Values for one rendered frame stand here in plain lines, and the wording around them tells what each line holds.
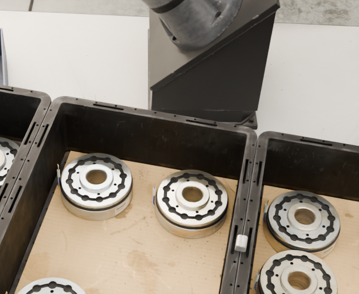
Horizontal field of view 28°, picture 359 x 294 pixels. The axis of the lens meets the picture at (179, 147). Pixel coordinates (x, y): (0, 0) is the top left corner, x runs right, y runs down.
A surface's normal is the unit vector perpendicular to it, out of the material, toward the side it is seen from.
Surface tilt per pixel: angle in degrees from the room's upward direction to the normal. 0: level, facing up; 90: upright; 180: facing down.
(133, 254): 0
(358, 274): 0
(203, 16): 64
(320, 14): 0
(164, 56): 44
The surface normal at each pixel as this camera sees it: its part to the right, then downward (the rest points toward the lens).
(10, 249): 0.98, 0.17
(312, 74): 0.06, -0.68
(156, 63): -0.65, -0.50
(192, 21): -0.11, 0.51
